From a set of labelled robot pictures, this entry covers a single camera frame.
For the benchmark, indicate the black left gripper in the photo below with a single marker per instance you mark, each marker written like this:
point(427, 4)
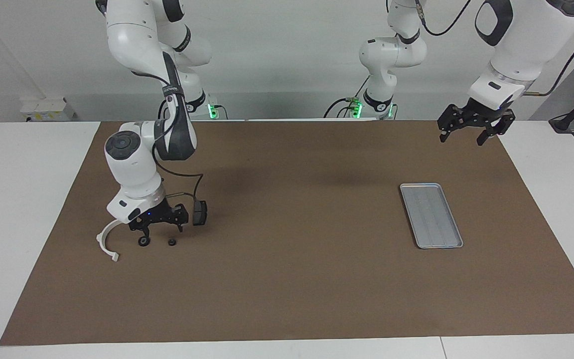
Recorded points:
point(473, 117)

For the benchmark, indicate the brown table mat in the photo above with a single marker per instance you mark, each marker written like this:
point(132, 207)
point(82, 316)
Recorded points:
point(287, 279)

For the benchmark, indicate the white wall socket box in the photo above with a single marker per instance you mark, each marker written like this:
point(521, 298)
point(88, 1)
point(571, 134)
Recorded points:
point(43, 107)

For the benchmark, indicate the silver metal tray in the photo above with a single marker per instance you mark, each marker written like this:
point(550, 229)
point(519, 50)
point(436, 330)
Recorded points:
point(431, 214)

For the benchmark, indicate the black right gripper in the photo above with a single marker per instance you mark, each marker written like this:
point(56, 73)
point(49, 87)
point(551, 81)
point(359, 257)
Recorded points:
point(162, 214)

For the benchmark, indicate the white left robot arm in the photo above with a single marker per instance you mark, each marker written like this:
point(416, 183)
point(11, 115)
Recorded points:
point(521, 45)

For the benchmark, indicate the white curved plastic bracket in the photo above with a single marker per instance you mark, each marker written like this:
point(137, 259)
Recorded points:
point(100, 239)

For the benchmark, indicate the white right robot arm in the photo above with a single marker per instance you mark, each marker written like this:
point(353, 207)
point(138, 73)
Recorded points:
point(132, 164)

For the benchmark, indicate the grey brake pad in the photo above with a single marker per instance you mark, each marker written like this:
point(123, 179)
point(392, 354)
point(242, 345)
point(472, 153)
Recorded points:
point(200, 213)

